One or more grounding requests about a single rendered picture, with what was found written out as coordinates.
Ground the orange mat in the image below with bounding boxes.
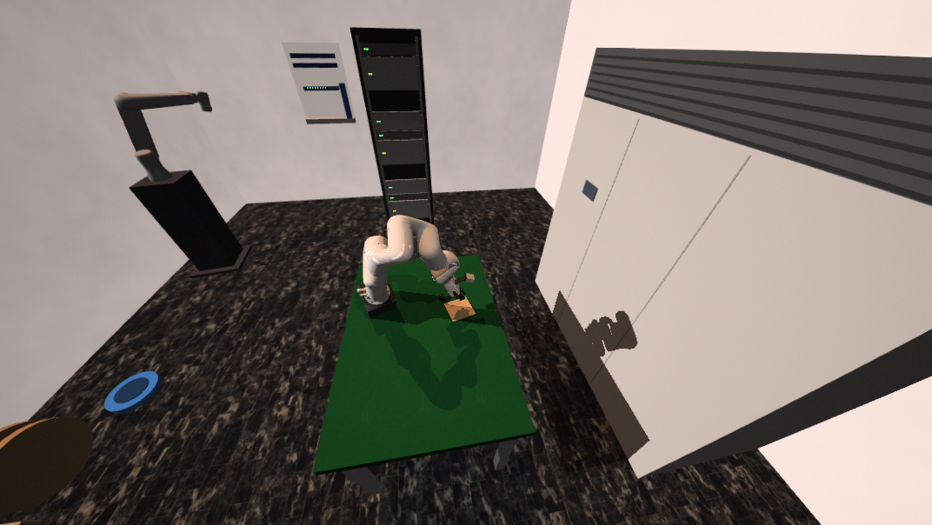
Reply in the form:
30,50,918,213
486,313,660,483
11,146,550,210
444,296,476,322

